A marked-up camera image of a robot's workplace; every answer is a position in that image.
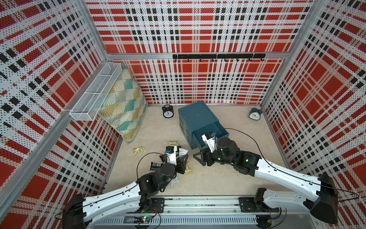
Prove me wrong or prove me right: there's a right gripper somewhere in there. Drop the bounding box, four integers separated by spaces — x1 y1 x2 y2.
193 147 234 167

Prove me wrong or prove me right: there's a green cookie packet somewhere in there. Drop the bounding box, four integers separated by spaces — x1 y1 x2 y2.
169 140 181 147
185 162 192 173
133 146 146 156

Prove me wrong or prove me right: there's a teal top drawer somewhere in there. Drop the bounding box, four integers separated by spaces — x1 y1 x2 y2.
191 121 229 150

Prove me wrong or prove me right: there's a white cookie packet orange print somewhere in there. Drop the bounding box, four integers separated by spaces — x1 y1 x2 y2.
179 148 188 157

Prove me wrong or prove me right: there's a teal drawer cabinet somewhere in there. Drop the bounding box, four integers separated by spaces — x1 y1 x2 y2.
178 101 229 150

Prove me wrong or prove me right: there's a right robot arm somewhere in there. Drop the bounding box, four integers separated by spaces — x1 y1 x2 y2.
193 137 338 224

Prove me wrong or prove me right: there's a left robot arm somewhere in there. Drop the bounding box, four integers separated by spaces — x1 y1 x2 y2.
61 154 189 229

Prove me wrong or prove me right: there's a black cookie packet barcode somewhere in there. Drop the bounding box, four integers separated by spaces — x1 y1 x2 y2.
150 162 162 171

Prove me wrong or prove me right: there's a black alarm clock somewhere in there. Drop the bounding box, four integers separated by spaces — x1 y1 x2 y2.
162 105 174 118

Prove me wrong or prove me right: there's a teal alarm clock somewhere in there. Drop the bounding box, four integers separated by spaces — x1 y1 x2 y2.
249 108 263 121

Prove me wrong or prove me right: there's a patterned pillow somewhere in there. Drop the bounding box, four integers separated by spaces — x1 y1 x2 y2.
98 64 148 144

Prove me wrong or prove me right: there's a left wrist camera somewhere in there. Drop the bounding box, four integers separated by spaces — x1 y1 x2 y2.
165 146 180 166

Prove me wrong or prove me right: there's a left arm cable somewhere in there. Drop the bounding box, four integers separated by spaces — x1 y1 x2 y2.
135 151 164 181

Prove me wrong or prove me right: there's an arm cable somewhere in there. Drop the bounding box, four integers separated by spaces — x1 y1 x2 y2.
135 151 164 181
222 127 361 203

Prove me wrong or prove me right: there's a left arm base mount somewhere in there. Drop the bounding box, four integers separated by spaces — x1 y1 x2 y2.
136 197 165 213

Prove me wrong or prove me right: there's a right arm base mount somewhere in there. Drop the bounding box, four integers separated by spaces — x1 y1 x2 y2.
238 188 279 213

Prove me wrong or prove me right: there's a white wire basket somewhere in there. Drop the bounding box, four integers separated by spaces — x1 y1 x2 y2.
69 62 122 121

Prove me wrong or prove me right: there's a black hook rail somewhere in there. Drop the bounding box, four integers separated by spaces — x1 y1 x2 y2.
173 53 266 60

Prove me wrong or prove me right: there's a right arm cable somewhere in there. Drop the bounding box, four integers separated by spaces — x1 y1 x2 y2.
222 127 361 203

